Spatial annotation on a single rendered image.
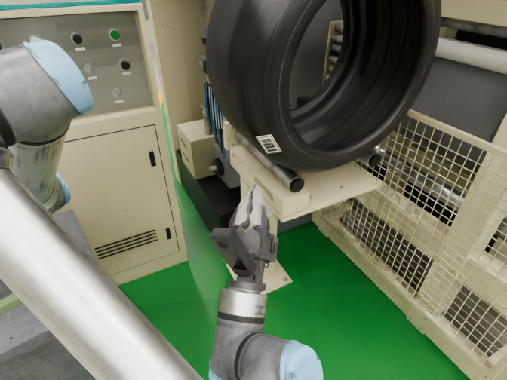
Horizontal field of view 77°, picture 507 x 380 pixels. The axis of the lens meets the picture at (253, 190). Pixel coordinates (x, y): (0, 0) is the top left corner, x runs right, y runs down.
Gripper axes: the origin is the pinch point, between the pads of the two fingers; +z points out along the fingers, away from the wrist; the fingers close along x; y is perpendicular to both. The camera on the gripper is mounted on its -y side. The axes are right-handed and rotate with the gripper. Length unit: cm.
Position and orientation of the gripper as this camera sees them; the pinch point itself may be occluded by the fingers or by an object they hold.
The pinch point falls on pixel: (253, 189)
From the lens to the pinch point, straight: 67.6
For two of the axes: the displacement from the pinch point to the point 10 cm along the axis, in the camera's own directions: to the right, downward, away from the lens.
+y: 5.0, 3.3, 8.0
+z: 1.4, -9.4, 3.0
